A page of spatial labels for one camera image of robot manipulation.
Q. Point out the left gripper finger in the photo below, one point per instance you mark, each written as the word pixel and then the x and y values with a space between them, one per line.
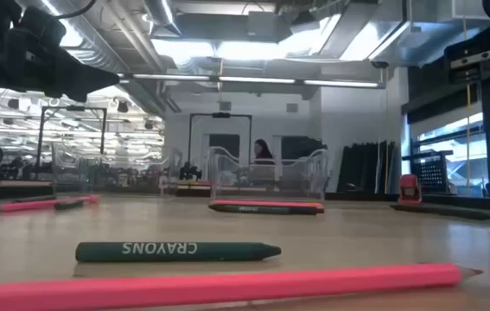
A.
pixel 80 80

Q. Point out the black perforated rack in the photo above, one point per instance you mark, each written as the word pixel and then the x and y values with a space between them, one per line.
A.
pixel 432 175

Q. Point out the clear plastic bin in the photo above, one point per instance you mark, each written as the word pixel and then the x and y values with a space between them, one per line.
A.
pixel 67 173
pixel 227 173

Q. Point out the long ceiling light fixture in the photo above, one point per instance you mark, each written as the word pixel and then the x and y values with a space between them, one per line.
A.
pixel 249 80

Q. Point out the green crayon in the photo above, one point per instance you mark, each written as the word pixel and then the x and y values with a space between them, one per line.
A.
pixel 69 205
pixel 162 252
pixel 262 210

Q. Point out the person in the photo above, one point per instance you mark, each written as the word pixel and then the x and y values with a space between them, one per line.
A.
pixel 264 153

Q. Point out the stacked black panels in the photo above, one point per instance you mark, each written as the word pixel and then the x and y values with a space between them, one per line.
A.
pixel 365 168

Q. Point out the pink pencil orange eraser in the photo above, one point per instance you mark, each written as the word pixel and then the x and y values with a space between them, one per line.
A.
pixel 227 287
pixel 262 203
pixel 24 206

